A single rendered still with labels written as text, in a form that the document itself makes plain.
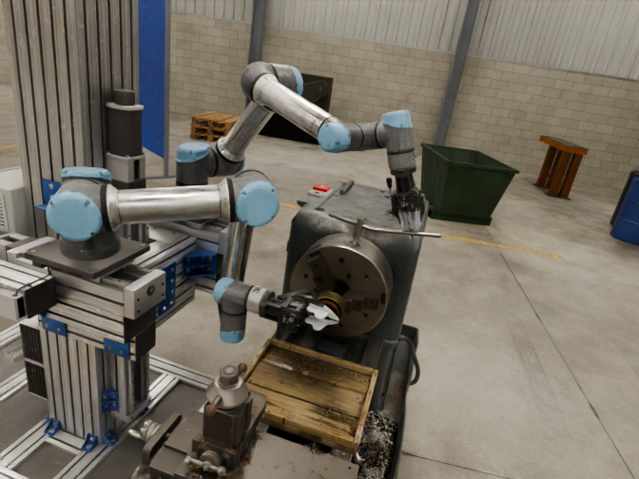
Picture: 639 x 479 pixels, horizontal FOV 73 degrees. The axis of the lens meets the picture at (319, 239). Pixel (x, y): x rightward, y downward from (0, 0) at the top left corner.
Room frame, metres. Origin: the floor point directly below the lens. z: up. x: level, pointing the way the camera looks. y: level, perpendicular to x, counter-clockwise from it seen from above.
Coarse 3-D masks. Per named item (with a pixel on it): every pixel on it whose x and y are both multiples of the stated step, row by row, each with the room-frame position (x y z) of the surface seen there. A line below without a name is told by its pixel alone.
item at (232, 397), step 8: (240, 376) 0.67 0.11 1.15; (216, 384) 0.64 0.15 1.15; (240, 384) 0.65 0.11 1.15; (208, 392) 0.64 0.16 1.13; (216, 392) 0.63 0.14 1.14; (224, 392) 0.63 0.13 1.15; (232, 392) 0.63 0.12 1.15; (240, 392) 0.64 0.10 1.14; (208, 400) 0.63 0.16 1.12; (224, 400) 0.62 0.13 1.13; (232, 400) 0.62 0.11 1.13; (240, 400) 0.63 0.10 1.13; (224, 408) 0.61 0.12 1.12
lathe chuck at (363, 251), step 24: (336, 240) 1.25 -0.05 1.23; (360, 240) 1.27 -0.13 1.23; (336, 264) 1.20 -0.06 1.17; (360, 264) 1.18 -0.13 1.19; (384, 264) 1.24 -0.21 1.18; (312, 288) 1.21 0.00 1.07; (360, 288) 1.18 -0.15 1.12; (384, 288) 1.16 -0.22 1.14; (360, 312) 1.17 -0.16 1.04; (384, 312) 1.16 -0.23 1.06
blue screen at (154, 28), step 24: (144, 0) 6.18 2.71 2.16; (168, 0) 5.69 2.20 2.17; (144, 24) 6.18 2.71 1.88; (168, 24) 5.69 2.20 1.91; (144, 48) 6.19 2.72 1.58; (168, 48) 5.69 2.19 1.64; (144, 72) 6.19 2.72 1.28; (168, 72) 5.70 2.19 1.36; (144, 96) 6.20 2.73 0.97; (168, 96) 5.70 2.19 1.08; (144, 120) 6.20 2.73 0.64; (168, 120) 5.70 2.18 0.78; (144, 144) 6.20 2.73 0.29; (168, 144) 5.70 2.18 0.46
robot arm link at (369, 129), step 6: (360, 126) 1.20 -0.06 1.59; (366, 126) 1.22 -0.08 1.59; (372, 126) 1.23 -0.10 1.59; (366, 132) 1.20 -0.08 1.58; (372, 132) 1.22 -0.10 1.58; (366, 138) 1.20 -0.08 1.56; (372, 138) 1.22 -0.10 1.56; (366, 144) 1.21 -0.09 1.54; (372, 144) 1.22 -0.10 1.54; (378, 144) 1.21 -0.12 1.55; (360, 150) 1.23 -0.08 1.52
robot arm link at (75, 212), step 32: (64, 192) 0.91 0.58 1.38; (96, 192) 0.94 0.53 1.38; (128, 192) 0.98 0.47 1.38; (160, 192) 1.00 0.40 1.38; (192, 192) 1.02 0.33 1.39; (224, 192) 1.03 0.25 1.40; (256, 192) 1.03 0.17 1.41; (64, 224) 0.89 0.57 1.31; (96, 224) 0.90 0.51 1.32; (256, 224) 1.04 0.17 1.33
